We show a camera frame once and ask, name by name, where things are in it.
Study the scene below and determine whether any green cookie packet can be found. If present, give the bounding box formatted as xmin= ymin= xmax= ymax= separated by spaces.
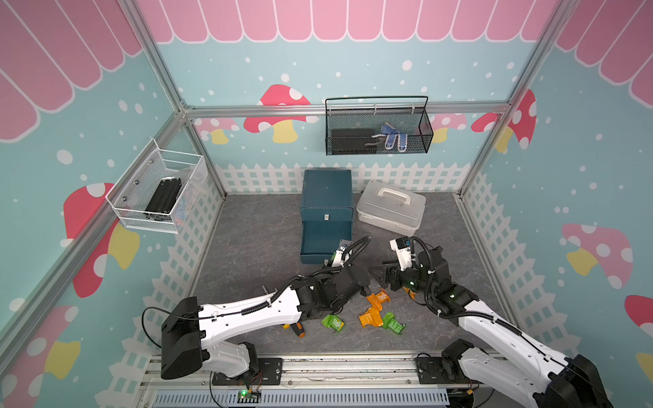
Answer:
xmin=321 ymin=314 xmax=345 ymax=333
xmin=382 ymin=312 xmax=406 ymax=335

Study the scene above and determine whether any teal three-drawer cabinet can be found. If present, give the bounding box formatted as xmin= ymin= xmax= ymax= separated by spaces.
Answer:
xmin=299 ymin=168 xmax=354 ymax=265

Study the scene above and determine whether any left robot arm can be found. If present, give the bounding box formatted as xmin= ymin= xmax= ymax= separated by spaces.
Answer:
xmin=160 ymin=236 xmax=371 ymax=382

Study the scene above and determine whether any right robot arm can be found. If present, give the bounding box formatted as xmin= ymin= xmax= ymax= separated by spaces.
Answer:
xmin=369 ymin=236 xmax=612 ymax=407

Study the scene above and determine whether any orange cookie packet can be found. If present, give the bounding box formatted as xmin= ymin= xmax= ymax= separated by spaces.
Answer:
xmin=359 ymin=307 xmax=384 ymax=327
xmin=367 ymin=290 xmax=391 ymax=311
xmin=404 ymin=288 xmax=417 ymax=300

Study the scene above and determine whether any orange cookie packet right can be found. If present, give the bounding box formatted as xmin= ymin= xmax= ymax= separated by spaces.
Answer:
xmin=404 ymin=288 xmax=417 ymax=300

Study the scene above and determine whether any orange cookie packet lower centre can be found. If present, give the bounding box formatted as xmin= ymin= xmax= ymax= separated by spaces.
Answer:
xmin=359 ymin=307 xmax=384 ymax=327

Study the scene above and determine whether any white plastic lidded box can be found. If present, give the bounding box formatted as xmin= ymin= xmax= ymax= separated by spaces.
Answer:
xmin=356 ymin=181 xmax=426 ymax=236

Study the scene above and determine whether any blue white item in basket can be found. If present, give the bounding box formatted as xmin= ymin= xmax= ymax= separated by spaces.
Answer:
xmin=372 ymin=122 xmax=409 ymax=153

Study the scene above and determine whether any small green circuit board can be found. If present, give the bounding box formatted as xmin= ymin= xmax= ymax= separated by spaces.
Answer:
xmin=236 ymin=389 xmax=262 ymax=405

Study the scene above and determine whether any black box in white basket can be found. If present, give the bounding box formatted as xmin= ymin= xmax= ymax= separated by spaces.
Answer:
xmin=144 ymin=178 xmax=182 ymax=221

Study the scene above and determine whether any orange handled screwdriver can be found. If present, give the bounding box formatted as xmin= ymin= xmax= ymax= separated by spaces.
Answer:
xmin=290 ymin=323 xmax=305 ymax=338

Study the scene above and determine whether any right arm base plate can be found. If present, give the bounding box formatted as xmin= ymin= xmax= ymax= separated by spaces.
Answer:
xmin=414 ymin=353 xmax=481 ymax=389

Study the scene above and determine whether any white slotted cable duct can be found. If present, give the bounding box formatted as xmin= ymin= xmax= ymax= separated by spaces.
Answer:
xmin=152 ymin=389 xmax=451 ymax=407

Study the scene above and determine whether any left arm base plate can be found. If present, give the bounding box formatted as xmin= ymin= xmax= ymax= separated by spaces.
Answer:
xmin=211 ymin=358 xmax=283 ymax=386

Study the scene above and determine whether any black wire wall basket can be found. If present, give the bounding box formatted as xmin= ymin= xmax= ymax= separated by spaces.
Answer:
xmin=324 ymin=95 xmax=434 ymax=156

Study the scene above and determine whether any white wire wall basket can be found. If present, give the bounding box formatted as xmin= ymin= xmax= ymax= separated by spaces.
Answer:
xmin=105 ymin=139 xmax=208 ymax=234

